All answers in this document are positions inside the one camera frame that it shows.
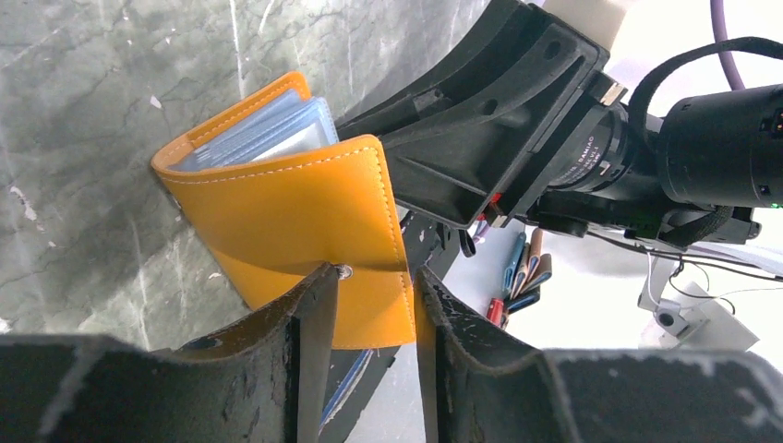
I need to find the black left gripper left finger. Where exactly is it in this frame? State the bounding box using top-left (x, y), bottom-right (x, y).
top-left (1, 264), bottom-right (339, 442)

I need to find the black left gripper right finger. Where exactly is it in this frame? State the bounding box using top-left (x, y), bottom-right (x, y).
top-left (416, 268), bottom-right (782, 442)

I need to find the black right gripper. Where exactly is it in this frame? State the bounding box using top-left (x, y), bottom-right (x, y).
top-left (338, 1), bottom-right (649, 228)

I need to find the orange blue card holder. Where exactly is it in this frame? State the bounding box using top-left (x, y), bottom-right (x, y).
top-left (150, 70), bottom-right (418, 351)

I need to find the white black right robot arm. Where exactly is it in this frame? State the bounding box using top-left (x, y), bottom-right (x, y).
top-left (338, 1), bottom-right (782, 250)

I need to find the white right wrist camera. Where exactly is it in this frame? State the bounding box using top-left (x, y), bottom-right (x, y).
top-left (542, 0), bottom-right (637, 51)

